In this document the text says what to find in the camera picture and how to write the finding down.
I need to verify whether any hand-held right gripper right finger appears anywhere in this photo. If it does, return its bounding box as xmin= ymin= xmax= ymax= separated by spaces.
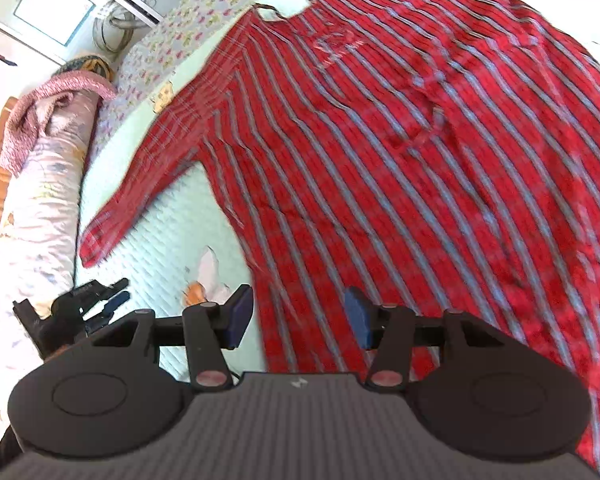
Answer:
xmin=343 ymin=286 xmax=505 ymax=391

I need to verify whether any mint bee print bedspread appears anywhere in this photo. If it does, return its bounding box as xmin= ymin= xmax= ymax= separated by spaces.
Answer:
xmin=75 ymin=0 xmax=600 ymax=386

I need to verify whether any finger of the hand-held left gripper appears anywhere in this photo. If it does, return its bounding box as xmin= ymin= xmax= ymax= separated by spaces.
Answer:
xmin=86 ymin=290 xmax=131 ymax=334
xmin=72 ymin=277 xmax=130 ymax=302

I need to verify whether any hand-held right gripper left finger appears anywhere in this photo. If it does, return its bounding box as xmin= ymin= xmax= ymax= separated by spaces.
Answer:
xmin=87 ymin=284 xmax=256 ymax=392

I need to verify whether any long floral bolster pillow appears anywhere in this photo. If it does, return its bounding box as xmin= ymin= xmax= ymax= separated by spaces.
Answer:
xmin=0 ymin=90 xmax=101 ymax=411

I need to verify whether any pink knitted cloth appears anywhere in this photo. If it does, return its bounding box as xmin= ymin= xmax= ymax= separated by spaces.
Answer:
xmin=0 ymin=72 xmax=118 ymax=177

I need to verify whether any blue yellow patterned cushion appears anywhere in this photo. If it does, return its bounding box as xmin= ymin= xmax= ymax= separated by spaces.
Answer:
xmin=60 ymin=52 xmax=113 ymax=81

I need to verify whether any red plaid shirt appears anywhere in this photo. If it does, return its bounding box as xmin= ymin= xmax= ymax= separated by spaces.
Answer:
xmin=77 ymin=0 xmax=600 ymax=478

